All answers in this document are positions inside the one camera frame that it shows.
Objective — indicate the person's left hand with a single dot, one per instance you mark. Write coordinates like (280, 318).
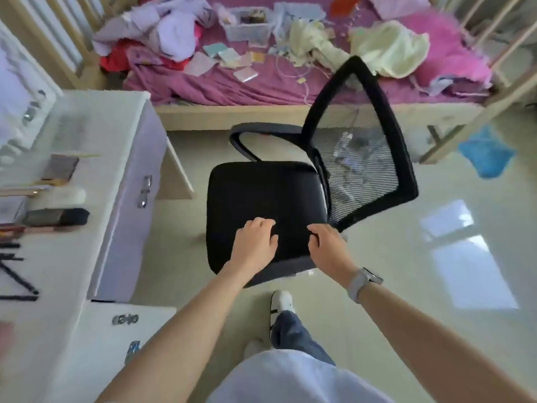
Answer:
(251, 247)

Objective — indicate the person's right hand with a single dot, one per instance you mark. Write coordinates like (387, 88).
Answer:
(331, 253)

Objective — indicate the person's left thumb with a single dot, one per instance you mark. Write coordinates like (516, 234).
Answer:
(274, 243)

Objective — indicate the person's right thumb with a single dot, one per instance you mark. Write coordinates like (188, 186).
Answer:
(313, 242)

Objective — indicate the black mesh office chair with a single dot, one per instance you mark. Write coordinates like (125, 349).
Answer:
(268, 205)

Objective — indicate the person's right forearm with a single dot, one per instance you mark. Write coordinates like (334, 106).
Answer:
(436, 344)

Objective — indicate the person's left forearm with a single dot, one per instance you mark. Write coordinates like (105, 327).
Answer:
(180, 335)

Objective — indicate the white black-striped shoe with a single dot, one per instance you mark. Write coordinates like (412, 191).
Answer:
(254, 348)
(280, 302)

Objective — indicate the grey smartwatch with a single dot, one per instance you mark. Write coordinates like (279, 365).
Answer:
(364, 283)

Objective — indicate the blue jeans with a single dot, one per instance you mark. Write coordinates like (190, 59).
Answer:
(295, 337)

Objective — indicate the white shirt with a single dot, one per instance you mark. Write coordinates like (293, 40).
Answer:
(293, 381)

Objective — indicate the purple bed sheet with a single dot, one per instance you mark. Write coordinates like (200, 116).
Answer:
(260, 90)

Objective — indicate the white paper card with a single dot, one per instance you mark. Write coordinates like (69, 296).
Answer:
(245, 74)

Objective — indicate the pink paper sheet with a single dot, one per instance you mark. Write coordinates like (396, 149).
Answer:
(200, 63)

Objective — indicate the blue cloth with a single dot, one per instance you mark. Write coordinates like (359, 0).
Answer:
(486, 153)

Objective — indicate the cream crumpled cloth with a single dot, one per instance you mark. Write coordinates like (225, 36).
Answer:
(312, 41)

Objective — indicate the white drawer cabinet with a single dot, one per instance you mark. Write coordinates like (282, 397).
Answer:
(105, 352)

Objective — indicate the teal paper card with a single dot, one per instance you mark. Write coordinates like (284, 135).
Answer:
(214, 50)

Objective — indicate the white desk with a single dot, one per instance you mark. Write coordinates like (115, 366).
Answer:
(100, 134)

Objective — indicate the pale yellow cloth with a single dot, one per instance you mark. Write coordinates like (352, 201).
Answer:
(390, 48)

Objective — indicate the thin wooden stick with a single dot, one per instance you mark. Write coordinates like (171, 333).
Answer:
(77, 155)

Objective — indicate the clear plastic box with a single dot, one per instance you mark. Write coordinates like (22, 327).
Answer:
(248, 27)

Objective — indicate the black oblong case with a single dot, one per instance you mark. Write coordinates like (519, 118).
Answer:
(56, 217)

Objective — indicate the pink fuzzy blanket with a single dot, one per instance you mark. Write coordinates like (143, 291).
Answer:
(453, 50)

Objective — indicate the pile of lilac clothes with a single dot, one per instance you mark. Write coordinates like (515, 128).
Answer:
(168, 29)

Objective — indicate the orange red paper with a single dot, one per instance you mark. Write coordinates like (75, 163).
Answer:
(344, 4)

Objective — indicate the red cloth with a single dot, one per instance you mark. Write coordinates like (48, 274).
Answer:
(117, 58)

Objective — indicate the light pink cloth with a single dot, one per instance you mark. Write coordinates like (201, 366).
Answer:
(398, 4)

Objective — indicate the wooden bed frame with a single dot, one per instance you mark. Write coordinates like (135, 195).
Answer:
(260, 115)

